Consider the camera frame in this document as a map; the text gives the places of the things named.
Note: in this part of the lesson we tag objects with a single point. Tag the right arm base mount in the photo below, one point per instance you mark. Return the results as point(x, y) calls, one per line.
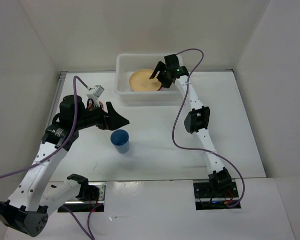
point(207, 199)

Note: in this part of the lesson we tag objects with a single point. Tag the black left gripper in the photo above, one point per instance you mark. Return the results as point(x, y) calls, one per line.
point(111, 121)

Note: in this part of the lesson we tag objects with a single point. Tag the pink plastic plate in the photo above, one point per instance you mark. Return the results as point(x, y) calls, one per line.
point(162, 89)

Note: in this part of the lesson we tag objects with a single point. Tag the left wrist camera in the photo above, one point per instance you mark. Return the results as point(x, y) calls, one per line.
point(94, 93)

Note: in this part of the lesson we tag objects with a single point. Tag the red plastic cup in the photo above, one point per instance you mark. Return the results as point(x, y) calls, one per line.
point(90, 105)

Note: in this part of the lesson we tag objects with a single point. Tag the white plastic bin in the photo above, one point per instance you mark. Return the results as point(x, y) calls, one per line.
point(126, 64)

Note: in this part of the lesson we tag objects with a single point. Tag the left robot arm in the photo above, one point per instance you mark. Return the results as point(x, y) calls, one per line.
point(28, 208)

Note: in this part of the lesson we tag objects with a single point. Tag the yellow plastic plate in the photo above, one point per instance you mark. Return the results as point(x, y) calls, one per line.
point(140, 81)

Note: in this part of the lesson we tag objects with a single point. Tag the blue plastic cup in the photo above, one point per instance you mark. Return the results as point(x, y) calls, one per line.
point(120, 140)

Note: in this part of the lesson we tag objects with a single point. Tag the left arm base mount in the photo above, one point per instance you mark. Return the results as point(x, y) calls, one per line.
point(94, 199)

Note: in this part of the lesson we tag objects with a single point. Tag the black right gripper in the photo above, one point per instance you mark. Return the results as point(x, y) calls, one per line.
point(161, 66)

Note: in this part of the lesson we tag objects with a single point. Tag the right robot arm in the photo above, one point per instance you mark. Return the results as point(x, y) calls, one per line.
point(196, 123)

